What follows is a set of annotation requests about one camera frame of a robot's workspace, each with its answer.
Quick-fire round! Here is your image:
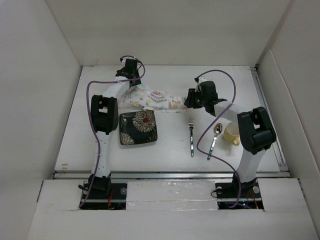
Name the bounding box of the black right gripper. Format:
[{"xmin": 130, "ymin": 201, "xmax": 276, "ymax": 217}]
[{"xmin": 184, "ymin": 88, "xmax": 208, "ymax": 109}]

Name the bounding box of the silver fork teal handle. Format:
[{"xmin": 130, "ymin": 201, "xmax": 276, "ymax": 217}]
[{"xmin": 188, "ymin": 118, "xmax": 195, "ymax": 158}]

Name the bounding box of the floral patterned cloth placemat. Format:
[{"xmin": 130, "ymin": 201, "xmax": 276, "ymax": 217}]
[{"xmin": 118, "ymin": 84, "xmax": 188, "ymax": 113}]

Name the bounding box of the silver spoon teal handle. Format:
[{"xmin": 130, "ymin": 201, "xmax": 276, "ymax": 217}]
[{"xmin": 207, "ymin": 123, "xmax": 223, "ymax": 161}]

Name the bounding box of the black floral square plate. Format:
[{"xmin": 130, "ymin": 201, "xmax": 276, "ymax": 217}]
[{"xmin": 119, "ymin": 110, "xmax": 158, "ymax": 146}]

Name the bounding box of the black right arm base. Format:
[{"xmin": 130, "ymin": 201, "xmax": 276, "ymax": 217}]
[{"xmin": 211, "ymin": 174, "xmax": 264, "ymax": 210}]

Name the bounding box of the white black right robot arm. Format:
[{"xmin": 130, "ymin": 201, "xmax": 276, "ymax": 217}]
[{"xmin": 184, "ymin": 77, "xmax": 277, "ymax": 197}]

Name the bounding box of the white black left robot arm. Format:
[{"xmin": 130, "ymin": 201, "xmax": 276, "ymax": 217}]
[{"xmin": 89, "ymin": 55, "xmax": 141, "ymax": 199}]

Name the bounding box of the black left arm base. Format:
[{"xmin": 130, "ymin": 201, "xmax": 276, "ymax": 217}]
[{"xmin": 78, "ymin": 174, "xmax": 128, "ymax": 210}]

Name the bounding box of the yellow ceramic cup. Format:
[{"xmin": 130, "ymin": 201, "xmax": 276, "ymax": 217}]
[{"xmin": 223, "ymin": 122, "xmax": 241, "ymax": 146}]

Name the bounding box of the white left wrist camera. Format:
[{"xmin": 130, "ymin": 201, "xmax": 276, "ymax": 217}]
[{"xmin": 120, "ymin": 56, "xmax": 136, "ymax": 66}]

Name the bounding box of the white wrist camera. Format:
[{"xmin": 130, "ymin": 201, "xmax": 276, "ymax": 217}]
[
  {"xmin": 120, "ymin": 56, "xmax": 136, "ymax": 66},
  {"xmin": 194, "ymin": 76, "xmax": 207, "ymax": 92}
]

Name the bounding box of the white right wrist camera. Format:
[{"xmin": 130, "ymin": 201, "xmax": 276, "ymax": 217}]
[{"xmin": 194, "ymin": 76, "xmax": 207, "ymax": 92}]

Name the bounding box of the aluminium rail right side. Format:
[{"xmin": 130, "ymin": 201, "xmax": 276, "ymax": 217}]
[{"xmin": 250, "ymin": 64, "xmax": 288, "ymax": 173}]

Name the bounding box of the aluminium rail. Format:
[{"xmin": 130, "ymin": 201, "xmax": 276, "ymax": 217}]
[
  {"xmin": 51, "ymin": 170, "xmax": 291, "ymax": 180},
  {"xmin": 250, "ymin": 64, "xmax": 288, "ymax": 173}
]

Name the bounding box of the aluminium rail front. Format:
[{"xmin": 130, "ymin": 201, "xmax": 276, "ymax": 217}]
[{"xmin": 51, "ymin": 170, "xmax": 291, "ymax": 180}]

